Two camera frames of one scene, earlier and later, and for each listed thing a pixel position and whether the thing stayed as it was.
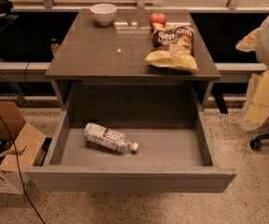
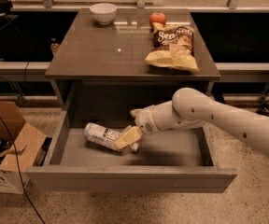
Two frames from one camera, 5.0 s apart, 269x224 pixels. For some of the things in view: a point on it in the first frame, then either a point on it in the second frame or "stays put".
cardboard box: x=12 y=147 stays put
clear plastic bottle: x=103 y=137 stays put
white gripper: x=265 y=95 → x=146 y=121
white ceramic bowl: x=104 y=13 stays put
